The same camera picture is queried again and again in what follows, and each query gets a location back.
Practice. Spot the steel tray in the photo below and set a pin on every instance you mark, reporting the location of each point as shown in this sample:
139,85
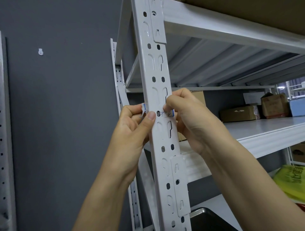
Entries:
207,221

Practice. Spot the person's right hand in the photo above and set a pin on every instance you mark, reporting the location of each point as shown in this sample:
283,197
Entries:
200,128

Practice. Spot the white wall hook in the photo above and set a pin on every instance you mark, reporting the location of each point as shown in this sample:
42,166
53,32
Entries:
41,51

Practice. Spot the white paper sheet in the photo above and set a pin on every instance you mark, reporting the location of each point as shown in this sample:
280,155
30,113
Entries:
251,97

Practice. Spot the yellow-green plastic bag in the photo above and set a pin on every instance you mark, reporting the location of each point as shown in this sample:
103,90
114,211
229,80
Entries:
293,180

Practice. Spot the person's left forearm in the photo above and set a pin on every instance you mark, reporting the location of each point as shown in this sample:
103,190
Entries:
107,204

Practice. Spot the flat cardboard box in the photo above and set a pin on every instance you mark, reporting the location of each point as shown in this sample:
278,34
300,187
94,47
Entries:
238,114

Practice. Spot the large cardboard box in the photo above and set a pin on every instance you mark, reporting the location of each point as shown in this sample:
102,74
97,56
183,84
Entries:
250,12

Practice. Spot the cardboard box with dark print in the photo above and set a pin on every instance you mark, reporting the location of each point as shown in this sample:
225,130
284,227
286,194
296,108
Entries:
299,152

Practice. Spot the brown box with red print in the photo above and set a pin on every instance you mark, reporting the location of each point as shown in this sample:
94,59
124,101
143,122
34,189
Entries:
274,107

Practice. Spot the light blue box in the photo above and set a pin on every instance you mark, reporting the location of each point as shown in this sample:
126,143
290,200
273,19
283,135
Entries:
297,108

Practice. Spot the person's right forearm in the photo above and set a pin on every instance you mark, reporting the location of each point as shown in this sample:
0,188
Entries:
250,185

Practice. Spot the white perforated shelf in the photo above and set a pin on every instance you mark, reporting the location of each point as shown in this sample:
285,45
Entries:
152,66

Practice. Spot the small printed cardboard box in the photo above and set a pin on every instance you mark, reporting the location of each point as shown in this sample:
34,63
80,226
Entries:
199,95

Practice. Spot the person's left hand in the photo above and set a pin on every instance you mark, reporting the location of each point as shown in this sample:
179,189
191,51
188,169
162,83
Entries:
128,142

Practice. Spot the white metal shelving rack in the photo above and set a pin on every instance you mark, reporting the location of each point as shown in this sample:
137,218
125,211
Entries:
209,204

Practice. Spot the blue-bordered white label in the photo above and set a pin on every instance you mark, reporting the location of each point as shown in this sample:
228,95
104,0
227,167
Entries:
169,113
143,108

